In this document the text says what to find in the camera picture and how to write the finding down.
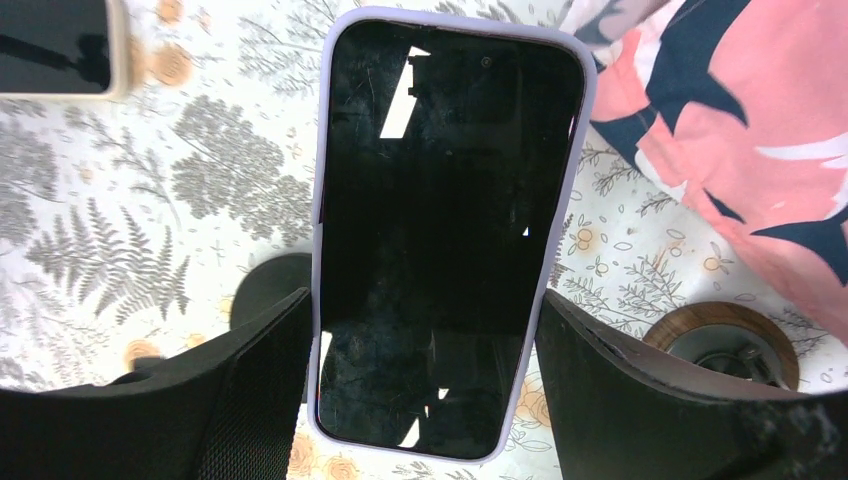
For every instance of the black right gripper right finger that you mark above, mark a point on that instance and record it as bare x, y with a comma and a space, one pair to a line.
622, 409

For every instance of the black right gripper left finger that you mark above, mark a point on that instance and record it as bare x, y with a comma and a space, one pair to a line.
226, 409

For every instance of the black phone stand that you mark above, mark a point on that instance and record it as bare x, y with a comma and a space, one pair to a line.
269, 283

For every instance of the phone with lavender case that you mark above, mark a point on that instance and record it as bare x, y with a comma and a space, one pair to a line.
447, 151

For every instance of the phone with beige case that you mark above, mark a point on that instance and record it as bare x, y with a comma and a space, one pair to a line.
64, 50

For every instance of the pink patterned cloth bag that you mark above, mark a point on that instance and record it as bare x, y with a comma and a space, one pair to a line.
738, 109

